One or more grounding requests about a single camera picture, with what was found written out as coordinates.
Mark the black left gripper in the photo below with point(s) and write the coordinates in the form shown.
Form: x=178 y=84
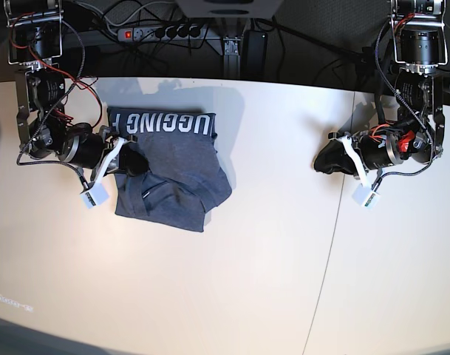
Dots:
x=376 y=152

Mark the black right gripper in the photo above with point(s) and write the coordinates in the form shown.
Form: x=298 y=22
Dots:
x=86 y=149

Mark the blue grey T-shirt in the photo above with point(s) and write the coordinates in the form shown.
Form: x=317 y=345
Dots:
x=184 y=180

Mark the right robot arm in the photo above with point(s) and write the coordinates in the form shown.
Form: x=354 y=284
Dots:
x=36 y=33

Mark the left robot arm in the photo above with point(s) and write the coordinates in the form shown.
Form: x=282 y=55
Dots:
x=410 y=54

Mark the black power adapter brick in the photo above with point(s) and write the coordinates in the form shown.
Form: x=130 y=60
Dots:
x=253 y=55

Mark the white power strip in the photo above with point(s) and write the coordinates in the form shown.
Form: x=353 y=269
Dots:
x=187 y=31

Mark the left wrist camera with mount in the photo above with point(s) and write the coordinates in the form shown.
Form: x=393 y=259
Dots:
x=364 y=195

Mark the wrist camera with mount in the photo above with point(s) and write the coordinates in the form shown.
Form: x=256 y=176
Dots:
x=364 y=195
x=115 y=158

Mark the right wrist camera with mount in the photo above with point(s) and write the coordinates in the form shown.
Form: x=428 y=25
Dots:
x=115 y=158

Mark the aluminium frame post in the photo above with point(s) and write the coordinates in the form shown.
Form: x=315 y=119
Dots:
x=231 y=31

